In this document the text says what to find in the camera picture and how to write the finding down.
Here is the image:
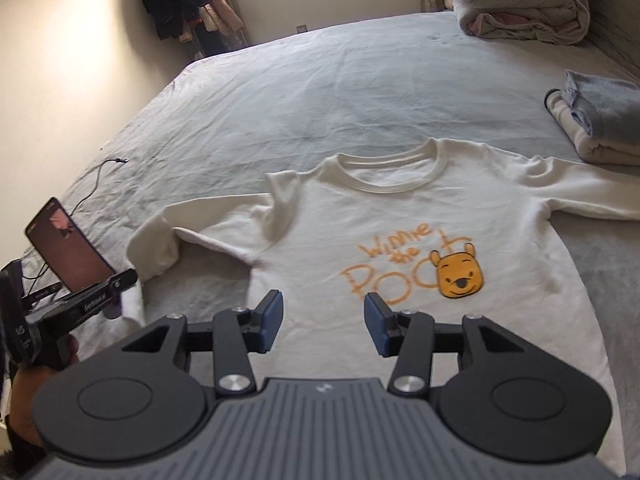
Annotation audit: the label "person's left forearm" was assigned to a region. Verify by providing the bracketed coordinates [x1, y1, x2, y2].
[0, 422, 48, 480]

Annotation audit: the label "grey folded cloth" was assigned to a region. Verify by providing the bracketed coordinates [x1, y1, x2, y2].
[561, 68, 640, 145]

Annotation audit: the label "person's left hand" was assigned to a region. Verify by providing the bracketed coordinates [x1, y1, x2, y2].
[7, 334, 82, 450]

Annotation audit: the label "pink hanging clothes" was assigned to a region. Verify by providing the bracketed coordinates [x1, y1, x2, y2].
[184, 1, 247, 47]

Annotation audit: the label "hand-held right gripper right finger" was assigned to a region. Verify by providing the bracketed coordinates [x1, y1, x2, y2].
[363, 291, 522, 397]

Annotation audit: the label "folded grey pink quilt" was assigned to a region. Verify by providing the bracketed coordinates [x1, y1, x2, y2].
[434, 0, 592, 52]

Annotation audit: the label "grey quilted headboard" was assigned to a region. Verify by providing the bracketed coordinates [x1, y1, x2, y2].
[587, 0, 640, 78]

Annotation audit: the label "white printed sweatshirt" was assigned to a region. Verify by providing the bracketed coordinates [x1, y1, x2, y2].
[124, 138, 640, 480]

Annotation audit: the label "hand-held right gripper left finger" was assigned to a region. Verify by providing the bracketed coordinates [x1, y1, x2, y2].
[120, 289, 285, 397]

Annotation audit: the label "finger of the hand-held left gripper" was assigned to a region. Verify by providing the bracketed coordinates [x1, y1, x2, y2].
[102, 268, 141, 321]

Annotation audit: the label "black smartphone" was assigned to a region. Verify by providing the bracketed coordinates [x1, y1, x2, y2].
[25, 196, 117, 294]

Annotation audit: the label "beige folded cloth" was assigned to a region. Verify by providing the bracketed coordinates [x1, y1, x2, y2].
[544, 88, 640, 164]

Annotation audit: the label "black cable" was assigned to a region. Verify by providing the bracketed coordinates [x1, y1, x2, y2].
[64, 158, 131, 217]

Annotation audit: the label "grey bed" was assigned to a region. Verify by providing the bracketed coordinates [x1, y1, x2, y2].
[0, 10, 640, 480]

